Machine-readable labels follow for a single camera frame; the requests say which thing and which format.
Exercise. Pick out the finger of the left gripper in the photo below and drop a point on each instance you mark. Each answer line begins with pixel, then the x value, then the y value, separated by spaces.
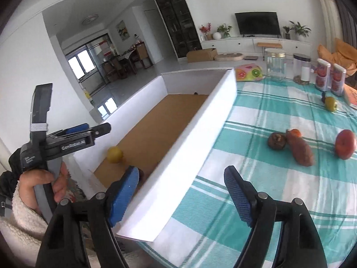
pixel 100 130
pixel 72 131

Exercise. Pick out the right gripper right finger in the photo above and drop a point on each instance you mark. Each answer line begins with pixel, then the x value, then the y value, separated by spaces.
pixel 299 244

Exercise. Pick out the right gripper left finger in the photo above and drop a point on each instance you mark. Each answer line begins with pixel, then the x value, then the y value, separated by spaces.
pixel 63 244

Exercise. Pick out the yellow round fruit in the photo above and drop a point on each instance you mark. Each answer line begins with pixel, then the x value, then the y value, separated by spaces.
pixel 114 154

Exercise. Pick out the long sweet potato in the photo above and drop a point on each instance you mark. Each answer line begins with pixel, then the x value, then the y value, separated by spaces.
pixel 301 151

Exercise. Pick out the red apple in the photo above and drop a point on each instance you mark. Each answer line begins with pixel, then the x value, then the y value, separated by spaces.
pixel 345 144

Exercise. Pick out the small orange tangerine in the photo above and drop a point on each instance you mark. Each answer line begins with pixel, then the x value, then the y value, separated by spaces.
pixel 296 132

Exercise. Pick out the green apple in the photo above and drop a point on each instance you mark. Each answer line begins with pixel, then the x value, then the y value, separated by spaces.
pixel 330 104

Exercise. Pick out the dark brown water chestnut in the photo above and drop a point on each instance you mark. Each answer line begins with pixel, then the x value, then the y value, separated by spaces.
pixel 141 176

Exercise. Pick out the person left hand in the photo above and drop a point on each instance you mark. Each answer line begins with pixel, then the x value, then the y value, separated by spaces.
pixel 29 179

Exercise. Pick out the white fleece sleeve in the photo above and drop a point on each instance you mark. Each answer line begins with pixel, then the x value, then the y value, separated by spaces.
pixel 24 230

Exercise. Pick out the white cardboard box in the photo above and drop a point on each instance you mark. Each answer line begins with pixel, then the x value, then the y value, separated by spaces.
pixel 167 130

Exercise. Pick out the teal plaid tablecloth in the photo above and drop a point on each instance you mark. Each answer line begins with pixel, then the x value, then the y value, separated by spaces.
pixel 206 231

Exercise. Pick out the ceiling lamp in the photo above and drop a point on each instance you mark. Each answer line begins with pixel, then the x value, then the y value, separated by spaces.
pixel 89 19

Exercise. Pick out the brown cardboard box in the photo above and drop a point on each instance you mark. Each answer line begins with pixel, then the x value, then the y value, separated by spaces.
pixel 201 55

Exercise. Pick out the dark glass cabinet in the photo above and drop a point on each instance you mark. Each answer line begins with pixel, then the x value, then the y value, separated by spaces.
pixel 180 26

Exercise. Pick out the red flower vase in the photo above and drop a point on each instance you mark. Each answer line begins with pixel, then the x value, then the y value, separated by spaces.
pixel 206 31

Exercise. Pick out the round wooden tray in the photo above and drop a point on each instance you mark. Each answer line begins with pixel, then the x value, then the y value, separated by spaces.
pixel 229 57

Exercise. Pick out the green plant white vase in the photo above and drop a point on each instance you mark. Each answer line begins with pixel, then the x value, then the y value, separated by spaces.
pixel 223 31

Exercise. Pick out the orange book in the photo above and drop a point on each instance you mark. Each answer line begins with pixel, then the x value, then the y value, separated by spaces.
pixel 350 96

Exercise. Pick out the fruit print pouch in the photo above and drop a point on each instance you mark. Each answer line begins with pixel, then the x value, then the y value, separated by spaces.
pixel 248 73

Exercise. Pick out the right pink canister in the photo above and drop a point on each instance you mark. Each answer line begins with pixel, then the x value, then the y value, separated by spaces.
pixel 338 80

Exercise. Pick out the pink canister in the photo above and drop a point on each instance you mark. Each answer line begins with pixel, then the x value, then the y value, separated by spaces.
pixel 338 80
pixel 322 74

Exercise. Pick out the left pink canister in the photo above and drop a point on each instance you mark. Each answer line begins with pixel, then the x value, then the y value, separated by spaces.
pixel 322 74

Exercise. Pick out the white tv cabinet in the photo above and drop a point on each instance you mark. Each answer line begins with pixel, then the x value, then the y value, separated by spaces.
pixel 247 46

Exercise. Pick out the black lid plastic jar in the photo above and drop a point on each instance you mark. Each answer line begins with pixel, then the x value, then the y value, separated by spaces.
pixel 301 68

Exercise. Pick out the gold lid glass jar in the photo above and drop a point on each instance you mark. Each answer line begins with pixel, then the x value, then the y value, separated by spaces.
pixel 276 63

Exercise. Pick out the black television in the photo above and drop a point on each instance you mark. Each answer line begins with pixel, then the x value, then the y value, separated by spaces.
pixel 258 23

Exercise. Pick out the orange lounge chair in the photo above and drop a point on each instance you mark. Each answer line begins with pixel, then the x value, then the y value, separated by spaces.
pixel 345 56

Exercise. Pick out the small wooden bench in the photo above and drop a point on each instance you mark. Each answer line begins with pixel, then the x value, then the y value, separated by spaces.
pixel 265 45

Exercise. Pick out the small potted plant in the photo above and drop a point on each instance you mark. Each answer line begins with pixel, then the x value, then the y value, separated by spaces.
pixel 287 32

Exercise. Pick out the large potted plant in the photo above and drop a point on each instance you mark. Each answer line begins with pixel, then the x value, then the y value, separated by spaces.
pixel 302 32

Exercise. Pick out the covered standing air conditioner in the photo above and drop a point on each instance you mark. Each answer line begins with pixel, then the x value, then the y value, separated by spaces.
pixel 332 22

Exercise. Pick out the grey curtain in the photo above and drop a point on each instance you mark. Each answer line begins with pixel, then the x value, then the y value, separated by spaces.
pixel 347 11

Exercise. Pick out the wall painting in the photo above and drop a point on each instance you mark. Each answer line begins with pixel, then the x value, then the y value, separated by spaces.
pixel 122 30

